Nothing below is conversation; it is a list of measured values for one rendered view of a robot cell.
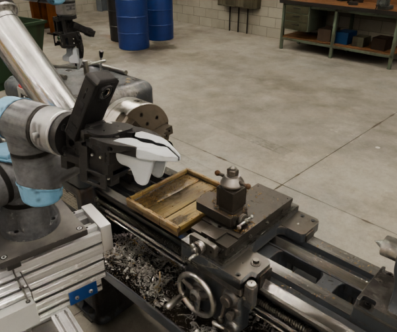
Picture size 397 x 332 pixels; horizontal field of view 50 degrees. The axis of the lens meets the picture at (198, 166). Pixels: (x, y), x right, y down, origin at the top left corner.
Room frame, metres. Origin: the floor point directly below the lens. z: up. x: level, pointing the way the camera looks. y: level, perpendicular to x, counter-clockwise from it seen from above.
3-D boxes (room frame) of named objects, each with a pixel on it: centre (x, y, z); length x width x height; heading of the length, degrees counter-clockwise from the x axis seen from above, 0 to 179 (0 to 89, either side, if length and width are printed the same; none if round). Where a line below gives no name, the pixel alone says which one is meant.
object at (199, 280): (1.07, -0.04, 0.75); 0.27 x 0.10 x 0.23; 47
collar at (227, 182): (1.20, -0.11, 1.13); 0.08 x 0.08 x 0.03
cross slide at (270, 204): (1.24, -0.16, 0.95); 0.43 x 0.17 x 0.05; 137
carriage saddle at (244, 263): (1.22, -0.20, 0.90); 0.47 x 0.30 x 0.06; 137
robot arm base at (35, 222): (0.92, 0.45, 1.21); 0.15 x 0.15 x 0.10
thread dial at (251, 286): (0.98, -0.16, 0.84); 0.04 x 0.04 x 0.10; 47
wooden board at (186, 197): (1.47, 0.06, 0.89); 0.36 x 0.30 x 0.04; 137
